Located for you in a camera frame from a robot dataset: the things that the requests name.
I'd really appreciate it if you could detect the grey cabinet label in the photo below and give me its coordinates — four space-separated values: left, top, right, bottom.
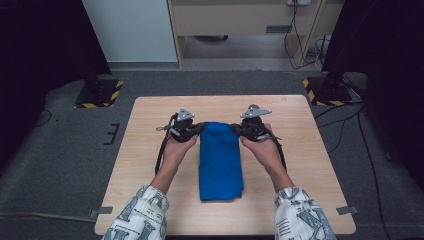
265 24 294 35

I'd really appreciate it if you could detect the person's left hand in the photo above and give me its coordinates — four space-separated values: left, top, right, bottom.
161 134 199 173

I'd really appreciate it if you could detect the black striped stand base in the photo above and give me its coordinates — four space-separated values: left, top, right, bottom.
74 78 125 109
302 76 354 107

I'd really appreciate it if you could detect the thin black floor cable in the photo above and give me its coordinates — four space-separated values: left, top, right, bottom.
32 108 54 129

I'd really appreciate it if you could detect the black hanging power cable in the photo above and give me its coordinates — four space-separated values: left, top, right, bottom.
283 3 326 71

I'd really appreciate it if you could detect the white panel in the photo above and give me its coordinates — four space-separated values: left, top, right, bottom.
81 0 179 64

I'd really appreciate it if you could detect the wooden cabinet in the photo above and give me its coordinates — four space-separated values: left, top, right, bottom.
166 0 345 69

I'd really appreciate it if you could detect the person's right hand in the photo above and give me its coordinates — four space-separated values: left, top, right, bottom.
240 123 286 176

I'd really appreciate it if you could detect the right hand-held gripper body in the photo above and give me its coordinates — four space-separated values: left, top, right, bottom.
239 104 273 143

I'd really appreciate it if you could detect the grey tape piece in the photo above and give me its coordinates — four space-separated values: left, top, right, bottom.
88 206 114 221
335 205 361 216

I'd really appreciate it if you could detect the long black floor cable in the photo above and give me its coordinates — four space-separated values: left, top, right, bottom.
356 109 393 240

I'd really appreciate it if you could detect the black left gripper strap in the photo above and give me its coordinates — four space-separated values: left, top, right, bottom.
154 112 180 177

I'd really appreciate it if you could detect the black right gripper strap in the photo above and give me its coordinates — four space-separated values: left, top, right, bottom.
266 128 288 172

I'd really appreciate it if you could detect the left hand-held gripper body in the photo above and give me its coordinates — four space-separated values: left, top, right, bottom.
167 107 196 144

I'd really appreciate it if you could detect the black gripper strap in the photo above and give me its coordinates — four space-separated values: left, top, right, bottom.
266 128 288 172
154 112 180 177

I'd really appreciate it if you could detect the blue cloth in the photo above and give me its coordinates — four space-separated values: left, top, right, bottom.
198 121 245 203

